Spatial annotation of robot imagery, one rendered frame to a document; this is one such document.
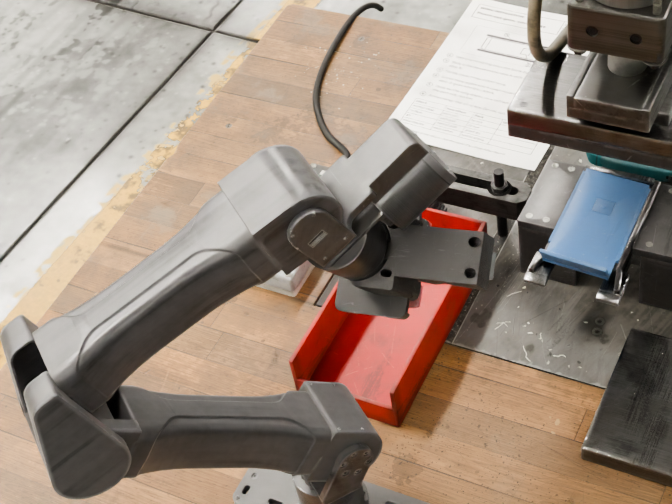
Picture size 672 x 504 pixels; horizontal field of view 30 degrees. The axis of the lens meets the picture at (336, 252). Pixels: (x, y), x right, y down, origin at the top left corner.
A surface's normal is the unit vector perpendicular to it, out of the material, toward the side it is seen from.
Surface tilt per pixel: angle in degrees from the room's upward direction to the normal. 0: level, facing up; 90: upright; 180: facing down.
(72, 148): 0
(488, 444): 0
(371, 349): 0
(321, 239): 90
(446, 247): 35
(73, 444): 90
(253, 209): 18
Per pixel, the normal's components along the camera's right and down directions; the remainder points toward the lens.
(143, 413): 0.44, -0.79
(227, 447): 0.47, 0.57
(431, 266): -0.37, -0.16
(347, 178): -0.55, -0.39
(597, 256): -0.08, -0.66
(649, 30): -0.44, 0.70
